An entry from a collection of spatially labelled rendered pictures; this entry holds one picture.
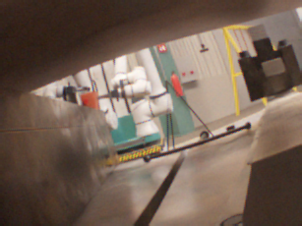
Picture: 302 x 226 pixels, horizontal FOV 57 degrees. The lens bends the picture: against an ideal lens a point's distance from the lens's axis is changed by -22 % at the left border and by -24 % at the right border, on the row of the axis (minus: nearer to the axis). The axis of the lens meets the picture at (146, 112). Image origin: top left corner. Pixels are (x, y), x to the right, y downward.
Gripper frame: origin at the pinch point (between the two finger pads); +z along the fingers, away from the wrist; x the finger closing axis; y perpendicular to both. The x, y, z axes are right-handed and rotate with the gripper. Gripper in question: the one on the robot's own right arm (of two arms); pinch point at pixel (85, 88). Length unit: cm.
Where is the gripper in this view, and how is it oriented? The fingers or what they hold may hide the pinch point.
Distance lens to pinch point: 237.1
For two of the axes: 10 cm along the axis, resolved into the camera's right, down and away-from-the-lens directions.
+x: 0.1, 0.2, 10.0
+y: -0.8, -10.0, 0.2
